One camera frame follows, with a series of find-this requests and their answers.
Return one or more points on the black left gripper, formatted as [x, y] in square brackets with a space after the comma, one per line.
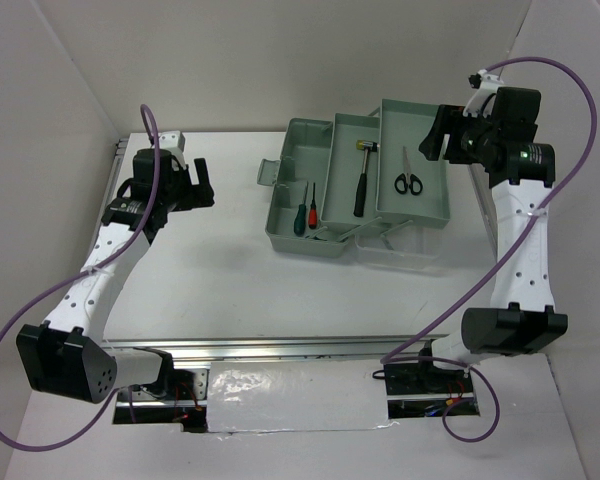
[198, 195]

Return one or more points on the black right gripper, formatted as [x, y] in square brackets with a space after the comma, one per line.
[449, 119]

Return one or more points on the black handled scissors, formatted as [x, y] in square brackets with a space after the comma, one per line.
[407, 182]

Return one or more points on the small hammer black handle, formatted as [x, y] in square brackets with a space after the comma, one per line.
[367, 147]

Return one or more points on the large green handled screwdriver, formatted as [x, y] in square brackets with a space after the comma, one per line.
[299, 224]

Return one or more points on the green cantilever toolbox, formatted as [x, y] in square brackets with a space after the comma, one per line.
[324, 152]

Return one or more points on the red handled screwdriver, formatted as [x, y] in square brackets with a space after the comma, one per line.
[312, 221]

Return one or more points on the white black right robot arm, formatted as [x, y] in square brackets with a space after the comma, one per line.
[521, 318]

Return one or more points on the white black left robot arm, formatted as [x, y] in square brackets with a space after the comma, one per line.
[63, 355]

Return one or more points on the white foil cover sheet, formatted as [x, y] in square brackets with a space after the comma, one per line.
[295, 396]

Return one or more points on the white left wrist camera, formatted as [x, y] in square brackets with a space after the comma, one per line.
[174, 142]

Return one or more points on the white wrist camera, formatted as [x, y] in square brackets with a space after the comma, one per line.
[486, 86]
[174, 142]

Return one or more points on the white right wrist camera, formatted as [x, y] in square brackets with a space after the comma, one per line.
[486, 86]

